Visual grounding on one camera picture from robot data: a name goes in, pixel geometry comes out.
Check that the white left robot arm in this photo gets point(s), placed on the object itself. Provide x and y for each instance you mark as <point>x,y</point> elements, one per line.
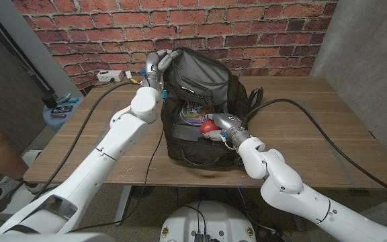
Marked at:
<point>119,138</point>

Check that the grey table leg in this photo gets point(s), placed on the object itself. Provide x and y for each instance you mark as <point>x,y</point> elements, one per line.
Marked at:
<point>123,205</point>

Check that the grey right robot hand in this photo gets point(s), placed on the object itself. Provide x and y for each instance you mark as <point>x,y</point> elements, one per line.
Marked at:
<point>230,124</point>

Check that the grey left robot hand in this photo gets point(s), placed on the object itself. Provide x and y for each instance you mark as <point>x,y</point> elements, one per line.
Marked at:
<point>153,69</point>

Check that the red brick printed backdrop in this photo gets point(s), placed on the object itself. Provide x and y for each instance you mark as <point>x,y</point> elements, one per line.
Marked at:
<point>247,33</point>

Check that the small red object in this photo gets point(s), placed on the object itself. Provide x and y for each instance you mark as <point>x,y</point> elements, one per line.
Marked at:
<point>58,115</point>

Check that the purple colourful package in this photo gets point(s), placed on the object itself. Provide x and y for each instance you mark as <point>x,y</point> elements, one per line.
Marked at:
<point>195,111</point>

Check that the white power strip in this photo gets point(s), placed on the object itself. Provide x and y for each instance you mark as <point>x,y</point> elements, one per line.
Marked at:
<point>109,76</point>

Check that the light blue round stool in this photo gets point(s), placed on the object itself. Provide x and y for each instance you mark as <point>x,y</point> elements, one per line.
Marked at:
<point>57,122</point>

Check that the black cup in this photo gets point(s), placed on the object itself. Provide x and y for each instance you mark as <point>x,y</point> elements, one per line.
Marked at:
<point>49,101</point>

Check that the grey teal small device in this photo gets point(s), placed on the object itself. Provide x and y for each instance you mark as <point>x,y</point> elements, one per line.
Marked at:
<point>63,97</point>

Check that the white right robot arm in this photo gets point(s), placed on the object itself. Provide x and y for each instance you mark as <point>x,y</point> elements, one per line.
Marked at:
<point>291,188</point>

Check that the black door rail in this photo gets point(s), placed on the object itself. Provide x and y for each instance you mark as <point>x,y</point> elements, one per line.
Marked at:
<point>29,70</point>

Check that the red apple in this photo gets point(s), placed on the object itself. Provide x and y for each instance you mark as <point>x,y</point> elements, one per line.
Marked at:
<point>207,127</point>

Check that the teal small flat case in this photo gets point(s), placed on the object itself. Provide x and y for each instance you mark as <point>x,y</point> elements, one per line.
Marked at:
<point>73,100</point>

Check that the black backpack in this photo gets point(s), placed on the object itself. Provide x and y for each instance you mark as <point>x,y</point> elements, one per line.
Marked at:
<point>197,70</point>

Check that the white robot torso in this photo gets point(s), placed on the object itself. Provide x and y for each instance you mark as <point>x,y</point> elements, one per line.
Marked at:
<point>213,218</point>

